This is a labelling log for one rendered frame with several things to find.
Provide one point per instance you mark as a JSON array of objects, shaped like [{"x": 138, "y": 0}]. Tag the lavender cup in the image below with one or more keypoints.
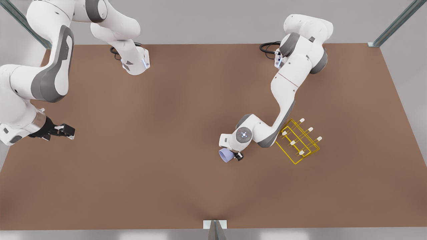
[{"x": 226, "y": 155}]

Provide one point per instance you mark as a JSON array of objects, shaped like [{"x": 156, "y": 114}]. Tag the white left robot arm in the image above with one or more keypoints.
[{"x": 287, "y": 86}]

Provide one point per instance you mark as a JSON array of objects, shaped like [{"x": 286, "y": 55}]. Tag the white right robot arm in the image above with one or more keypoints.
[{"x": 20, "y": 83}]

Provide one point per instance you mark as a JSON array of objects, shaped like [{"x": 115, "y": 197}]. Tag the silver frame post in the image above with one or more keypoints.
[
  {"x": 26, "y": 25},
  {"x": 397, "y": 23},
  {"x": 215, "y": 230}
]

